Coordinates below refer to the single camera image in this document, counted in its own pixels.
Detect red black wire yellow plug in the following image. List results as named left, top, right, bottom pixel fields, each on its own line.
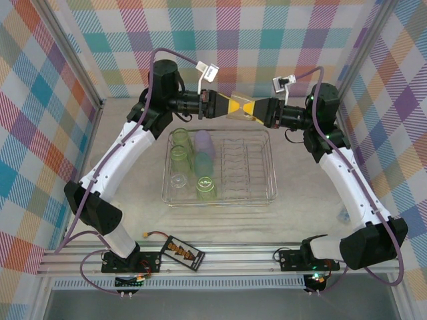
left=142, top=230, right=171, bottom=241

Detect clear plastic cup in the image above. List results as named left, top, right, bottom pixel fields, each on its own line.
left=169, top=172, right=190, bottom=198

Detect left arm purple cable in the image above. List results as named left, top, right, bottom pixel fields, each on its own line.
left=53, top=48, right=199, bottom=296

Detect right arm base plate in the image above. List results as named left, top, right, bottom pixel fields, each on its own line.
left=278, top=249, right=342, bottom=273

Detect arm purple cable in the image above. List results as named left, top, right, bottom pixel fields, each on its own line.
left=294, top=66, right=405, bottom=297
left=53, top=48, right=199, bottom=296

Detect aluminium upright post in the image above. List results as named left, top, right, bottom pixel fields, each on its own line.
left=332, top=0, right=400, bottom=105
left=39, top=0, right=105, bottom=111

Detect green transparent plastic cup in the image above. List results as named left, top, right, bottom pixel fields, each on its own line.
left=171, top=127, right=195, bottom=149
left=169, top=144, right=195, bottom=175
left=195, top=175, right=218, bottom=201

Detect wire dish rack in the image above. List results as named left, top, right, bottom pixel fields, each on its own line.
left=161, top=127, right=280, bottom=208

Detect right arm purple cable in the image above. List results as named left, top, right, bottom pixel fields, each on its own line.
left=294, top=66, right=405, bottom=297

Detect white slotted cable duct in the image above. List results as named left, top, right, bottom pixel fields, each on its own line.
left=52, top=277, right=307, bottom=291

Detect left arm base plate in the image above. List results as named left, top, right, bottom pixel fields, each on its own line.
left=101, top=251, right=161, bottom=275

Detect long aluminium frame rail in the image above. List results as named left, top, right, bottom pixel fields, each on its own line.
left=35, top=240, right=405, bottom=278

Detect purple plastic cup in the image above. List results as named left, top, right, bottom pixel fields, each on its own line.
left=193, top=129, right=217, bottom=160

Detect orange transparent plastic cup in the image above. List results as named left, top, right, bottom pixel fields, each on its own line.
left=224, top=92, right=258, bottom=121

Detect black board orange connectors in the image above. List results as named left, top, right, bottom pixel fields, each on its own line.
left=159, top=235, right=206, bottom=273

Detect teal transparent plastic cup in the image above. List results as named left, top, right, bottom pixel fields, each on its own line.
left=193, top=152, right=214, bottom=177

